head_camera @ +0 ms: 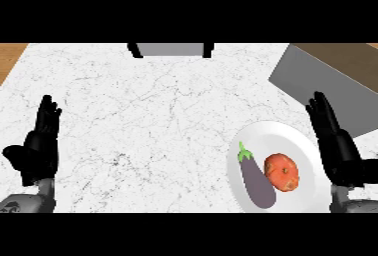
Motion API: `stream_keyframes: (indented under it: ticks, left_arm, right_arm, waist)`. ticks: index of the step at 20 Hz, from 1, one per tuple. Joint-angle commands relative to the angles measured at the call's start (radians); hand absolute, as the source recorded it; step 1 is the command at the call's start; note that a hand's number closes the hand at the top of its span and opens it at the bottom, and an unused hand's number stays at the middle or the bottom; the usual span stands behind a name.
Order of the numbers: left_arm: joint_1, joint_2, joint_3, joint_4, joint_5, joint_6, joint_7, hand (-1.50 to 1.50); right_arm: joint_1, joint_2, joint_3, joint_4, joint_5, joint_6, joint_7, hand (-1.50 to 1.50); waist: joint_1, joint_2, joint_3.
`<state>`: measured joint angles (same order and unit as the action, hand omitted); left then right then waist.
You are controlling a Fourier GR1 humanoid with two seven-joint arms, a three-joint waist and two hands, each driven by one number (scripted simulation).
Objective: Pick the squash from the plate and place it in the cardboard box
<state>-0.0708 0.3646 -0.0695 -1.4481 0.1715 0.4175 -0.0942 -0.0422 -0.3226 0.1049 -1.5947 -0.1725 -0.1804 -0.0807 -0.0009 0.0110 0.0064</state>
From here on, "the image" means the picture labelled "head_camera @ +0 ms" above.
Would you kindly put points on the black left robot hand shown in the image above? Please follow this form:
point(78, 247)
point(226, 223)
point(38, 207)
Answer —
point(38, 146)

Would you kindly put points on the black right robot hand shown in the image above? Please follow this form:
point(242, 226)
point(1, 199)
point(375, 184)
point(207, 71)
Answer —
point(340, 150)

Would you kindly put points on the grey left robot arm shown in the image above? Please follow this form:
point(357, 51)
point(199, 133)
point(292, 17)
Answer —
point(29, 200)

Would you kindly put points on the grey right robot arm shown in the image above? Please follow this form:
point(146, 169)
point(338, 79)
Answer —
point(351, 201)

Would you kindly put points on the white oval plate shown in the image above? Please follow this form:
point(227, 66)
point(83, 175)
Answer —
point(295, 143)

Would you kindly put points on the orange squash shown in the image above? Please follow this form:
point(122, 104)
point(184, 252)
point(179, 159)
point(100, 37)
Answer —
point(282, 171)

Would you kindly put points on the grey cardboard box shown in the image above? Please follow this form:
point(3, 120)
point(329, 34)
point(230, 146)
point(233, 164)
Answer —
point(334, 80)

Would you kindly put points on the purple eggplant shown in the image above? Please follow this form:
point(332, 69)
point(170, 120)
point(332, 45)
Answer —
point(258, 183)

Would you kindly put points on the grey appliance with black legs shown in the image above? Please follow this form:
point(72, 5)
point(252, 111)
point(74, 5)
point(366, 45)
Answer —
point(171, 49)

